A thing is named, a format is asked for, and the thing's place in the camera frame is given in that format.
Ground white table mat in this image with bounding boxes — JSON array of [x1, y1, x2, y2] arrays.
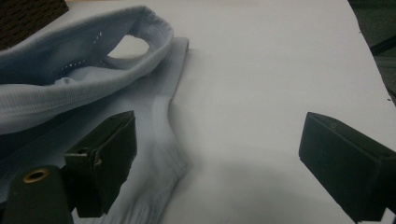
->
[[27, 0, 396, 224]]

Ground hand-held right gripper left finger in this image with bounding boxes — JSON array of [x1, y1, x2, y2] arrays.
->
[[64, 110, 138, 218]]

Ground black tripod stand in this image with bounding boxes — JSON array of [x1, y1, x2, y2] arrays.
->
[[369, 34, 396, 58]]

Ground light blue knit garment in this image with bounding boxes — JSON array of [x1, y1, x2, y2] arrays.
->
[[0, 5, 190, 224]]

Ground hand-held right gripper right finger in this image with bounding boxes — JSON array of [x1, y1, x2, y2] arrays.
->
[[298, 111, 396, 224]]

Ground brown wicker basket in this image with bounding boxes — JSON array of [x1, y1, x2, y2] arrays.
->
[[0, 0, 70, 51]]

